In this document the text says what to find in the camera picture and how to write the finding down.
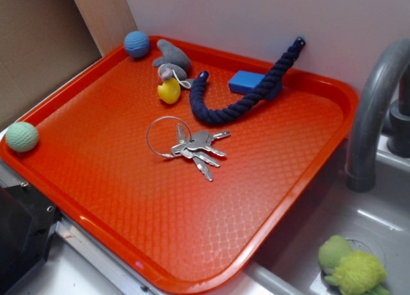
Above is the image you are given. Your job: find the green crochet ball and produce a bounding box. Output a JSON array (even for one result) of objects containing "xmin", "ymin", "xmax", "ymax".
[{"xmin": 5, "ymin": 122, "xmax": 39, "ymax": 153}]

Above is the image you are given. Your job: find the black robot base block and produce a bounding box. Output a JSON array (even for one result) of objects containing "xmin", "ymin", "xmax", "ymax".
[{"xmin": 1, "ymin": 181, "xmax": 59, "ymax": 294}]

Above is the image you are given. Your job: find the blue crochet ball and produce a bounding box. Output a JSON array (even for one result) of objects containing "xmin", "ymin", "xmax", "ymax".
[{"xmin": 124, "ymin": 31, "xmax": 150, "ymax": 58}]

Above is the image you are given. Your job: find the silver key upper right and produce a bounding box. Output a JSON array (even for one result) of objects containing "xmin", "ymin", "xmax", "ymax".
[{"xmin": 187, "ymin": 130, "xmax": 231, "ymax": 156}]

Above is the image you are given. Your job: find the silver key lower middle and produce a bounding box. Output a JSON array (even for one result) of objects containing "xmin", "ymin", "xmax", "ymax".
[{"xmin": 197, "ymin": 155, "xmax": 220, "ymax": 167}]

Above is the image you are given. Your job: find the silver key pointing right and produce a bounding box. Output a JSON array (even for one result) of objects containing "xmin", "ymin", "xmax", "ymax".
[{"xmin": 180, "ymin": 147, "xmax": 226, "ymax": 159}]

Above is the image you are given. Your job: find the silver key upright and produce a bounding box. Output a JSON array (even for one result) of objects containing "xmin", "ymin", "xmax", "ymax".
[{"xmin": 177, "ymin": 124, "xmax": 186, "ymax": 144}]

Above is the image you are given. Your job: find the silver key bottom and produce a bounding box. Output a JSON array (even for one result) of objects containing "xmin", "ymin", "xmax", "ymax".
[{"xmin": 193, "ymin": 156, "xmax": 213, "ymax": 181}]

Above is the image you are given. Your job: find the orange plastic tray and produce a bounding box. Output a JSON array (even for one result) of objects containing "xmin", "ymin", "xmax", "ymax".
[{"xmin": 1, "ymin": 37, "xmax": 358, "ymax": 294}]

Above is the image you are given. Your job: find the yellow rubber duck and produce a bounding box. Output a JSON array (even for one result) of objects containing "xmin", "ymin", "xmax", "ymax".
[{"xmin": 157, "ymin": 78, "xmax": 181, "ymax": 105}]

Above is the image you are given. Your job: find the blue rectangular block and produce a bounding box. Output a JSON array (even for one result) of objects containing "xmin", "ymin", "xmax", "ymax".
[{"xmin": 228, "ymin": 71, "xmax": 283, "ymax": 100}]

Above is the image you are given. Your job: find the grey plush mouse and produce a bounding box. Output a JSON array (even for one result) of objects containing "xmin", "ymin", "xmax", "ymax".
[{"xmin": 152, "ymin": 39, "xmax": 191, "ymax": 81}]

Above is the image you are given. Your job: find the grey sink faucet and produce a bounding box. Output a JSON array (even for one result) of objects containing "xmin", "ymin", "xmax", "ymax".
[{"xmin": 345, "ymin": 38, "xmax": 409, "ymax": 192}]

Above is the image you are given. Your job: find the wooden board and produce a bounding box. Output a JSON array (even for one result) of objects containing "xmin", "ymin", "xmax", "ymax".
[{"xmin": 74, "ymin": 0, "xmax": 137, "ymax": 56}]

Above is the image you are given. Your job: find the grey toy sink basin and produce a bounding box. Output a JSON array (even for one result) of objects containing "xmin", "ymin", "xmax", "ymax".
[{"xmin": 246, "ymin": 133, "xmax": 410, "ymax": 295}]

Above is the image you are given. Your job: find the brown cardboard panel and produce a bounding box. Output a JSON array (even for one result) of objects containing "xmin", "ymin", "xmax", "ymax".
[{"xmin": 1, "ymin": 0, "xmax": 101, "ymax": 129}]

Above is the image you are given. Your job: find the green plush toy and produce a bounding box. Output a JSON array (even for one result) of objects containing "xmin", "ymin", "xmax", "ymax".
[{"xmin": 318, "ymin": 235, "xmax": 391, "ymax": 294}]

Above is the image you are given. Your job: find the navy blue rope toy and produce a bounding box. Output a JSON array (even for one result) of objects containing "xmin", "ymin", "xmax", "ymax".
[{"xmin": 189, "ymin": 37, "xmax": 306, "ymax": 126}]

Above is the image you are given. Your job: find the silver wire key ring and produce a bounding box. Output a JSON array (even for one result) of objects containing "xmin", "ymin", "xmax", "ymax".
[{"xmin": 146, "ymin": 115, "xmax": 192, "ymax": 159}]

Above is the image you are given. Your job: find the dark grey faucet handle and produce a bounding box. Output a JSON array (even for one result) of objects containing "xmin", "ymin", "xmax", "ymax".
[{"xmin": 386, "ymin": 67, "xmax": 410, "ymax": 158}]

